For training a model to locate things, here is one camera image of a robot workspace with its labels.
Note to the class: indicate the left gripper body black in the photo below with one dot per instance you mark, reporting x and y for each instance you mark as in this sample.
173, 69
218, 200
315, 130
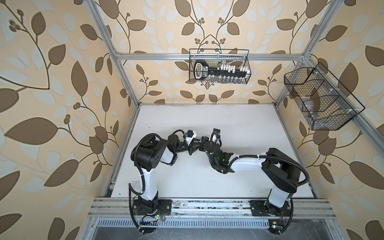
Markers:
182, 147

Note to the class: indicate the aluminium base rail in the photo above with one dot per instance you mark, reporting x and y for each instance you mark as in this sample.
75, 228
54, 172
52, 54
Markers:
206, 213

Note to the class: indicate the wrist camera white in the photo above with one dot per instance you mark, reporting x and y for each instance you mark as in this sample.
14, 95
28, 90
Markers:
189, 136
216, 136

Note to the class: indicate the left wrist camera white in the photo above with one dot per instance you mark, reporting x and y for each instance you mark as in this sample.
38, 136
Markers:
189, 136

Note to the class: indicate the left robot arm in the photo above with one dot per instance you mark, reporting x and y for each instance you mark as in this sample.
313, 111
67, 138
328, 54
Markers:
152, 150

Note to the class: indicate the black wire basket back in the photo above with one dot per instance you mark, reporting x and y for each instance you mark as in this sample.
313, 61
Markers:
237, 57

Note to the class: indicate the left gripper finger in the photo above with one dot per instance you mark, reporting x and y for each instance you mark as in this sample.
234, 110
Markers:
196, 142
193, 148

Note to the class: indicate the black tool with white parts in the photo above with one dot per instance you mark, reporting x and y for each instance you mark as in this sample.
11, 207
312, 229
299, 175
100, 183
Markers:
202, 70

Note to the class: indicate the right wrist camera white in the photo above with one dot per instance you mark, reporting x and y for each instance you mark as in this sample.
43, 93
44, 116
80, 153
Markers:
216, 136

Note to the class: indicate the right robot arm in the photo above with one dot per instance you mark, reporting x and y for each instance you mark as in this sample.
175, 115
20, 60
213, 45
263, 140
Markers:
285, 173

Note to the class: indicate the black wire basket right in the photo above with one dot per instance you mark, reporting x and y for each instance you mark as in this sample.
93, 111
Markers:
326, 103

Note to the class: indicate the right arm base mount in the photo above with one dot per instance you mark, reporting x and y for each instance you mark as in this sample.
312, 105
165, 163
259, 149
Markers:
270, 210

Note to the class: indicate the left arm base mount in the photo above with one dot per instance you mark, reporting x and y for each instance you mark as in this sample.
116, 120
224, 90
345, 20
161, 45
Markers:
151, 210

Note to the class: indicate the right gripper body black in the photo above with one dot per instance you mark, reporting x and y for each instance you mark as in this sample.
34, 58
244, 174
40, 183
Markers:
201, 148

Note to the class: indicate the black wire basket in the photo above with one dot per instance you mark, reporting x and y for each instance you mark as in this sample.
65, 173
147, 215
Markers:
237, 57
326, 103

